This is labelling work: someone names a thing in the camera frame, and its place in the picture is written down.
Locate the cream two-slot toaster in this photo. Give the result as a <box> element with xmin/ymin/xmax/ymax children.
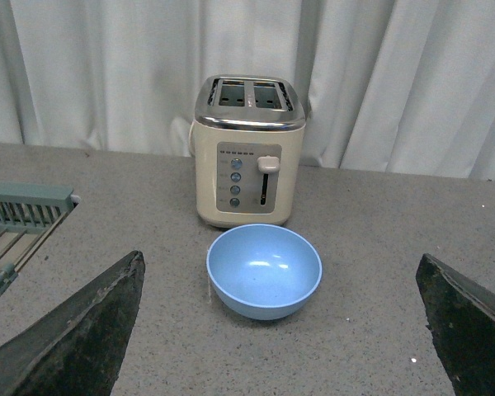
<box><xmin>190</xmin><ymin>75</ymin><xmax>306</xmax><ymax>228</ymax></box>

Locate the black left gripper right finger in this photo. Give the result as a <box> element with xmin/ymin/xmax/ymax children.
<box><xmin>416</xmin><ymin>253</ymin><xmax>495</xmax><ymax>395</ymax></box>

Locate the teal dish drying rack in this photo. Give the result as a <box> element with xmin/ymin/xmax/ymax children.
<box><xmin>0</xmin><ymin>181</ymin><xmax>78</xmax><ymax>297</ymax></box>

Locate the white curtain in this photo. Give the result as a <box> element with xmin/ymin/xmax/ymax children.
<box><xmin>0</xmin><ymin>1</ymin><xmax>495</xmax><ymax>180</ymax></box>

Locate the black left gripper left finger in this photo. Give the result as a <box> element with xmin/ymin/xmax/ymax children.
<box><xmin>0</xmin><ymin>251</ymin><xmax>145</xmax><ymax>395</ymax></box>

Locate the blue bowl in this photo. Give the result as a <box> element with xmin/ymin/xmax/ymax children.
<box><xmin>206</xmin><ymin>224</ymin><xmax>323</xmax><ymax>321</ymax></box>

